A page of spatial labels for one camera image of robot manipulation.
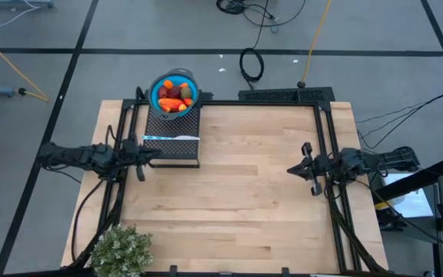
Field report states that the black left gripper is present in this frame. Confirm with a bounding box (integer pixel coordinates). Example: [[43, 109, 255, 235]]
[[119, 138, 162, 182]]

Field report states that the white floor cable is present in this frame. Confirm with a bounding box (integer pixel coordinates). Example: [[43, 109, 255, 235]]
[[0, 3, 40, 49]]

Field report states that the blue collapsible bowl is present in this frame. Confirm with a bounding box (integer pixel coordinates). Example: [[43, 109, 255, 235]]
[[147, 68, 200, 121]]

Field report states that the black metal table frame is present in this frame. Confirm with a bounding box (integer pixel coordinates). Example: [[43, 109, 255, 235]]
[[65, 86, 390, 275]]

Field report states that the black perforated metal shelf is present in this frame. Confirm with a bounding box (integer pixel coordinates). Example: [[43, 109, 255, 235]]
[[142, 103, 202, 169]]

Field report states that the orange-red toy mango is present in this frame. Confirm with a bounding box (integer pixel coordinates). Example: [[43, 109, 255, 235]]
[[157, 97, 186, 110]]

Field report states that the black hanging cable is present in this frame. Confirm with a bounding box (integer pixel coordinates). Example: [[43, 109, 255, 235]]
[[238, 0, 271, 90]]

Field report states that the black floor cable bundle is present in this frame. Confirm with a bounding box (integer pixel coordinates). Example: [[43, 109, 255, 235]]
[[216, 0, 308, 28]]

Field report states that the blue-handled table knife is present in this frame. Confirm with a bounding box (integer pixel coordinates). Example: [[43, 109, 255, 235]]
[[141, 134, 201, 142]]

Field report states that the potted artificial green plant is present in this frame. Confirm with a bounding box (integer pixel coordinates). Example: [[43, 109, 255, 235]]
[[90, 224, 155, 277]]

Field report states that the yellow hanging cable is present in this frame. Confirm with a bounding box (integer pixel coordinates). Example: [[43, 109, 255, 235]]
[[298, 0, 334, 88]]

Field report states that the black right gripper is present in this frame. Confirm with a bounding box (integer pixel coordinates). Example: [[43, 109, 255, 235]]
[[286, 142, 340, 197]]

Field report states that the white paper sheet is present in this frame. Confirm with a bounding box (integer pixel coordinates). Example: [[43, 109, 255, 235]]
[[375, 172, 435, 219]]

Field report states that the yellow floor cable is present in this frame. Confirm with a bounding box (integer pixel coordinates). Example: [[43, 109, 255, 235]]
[[0, 28, 50, 103]]

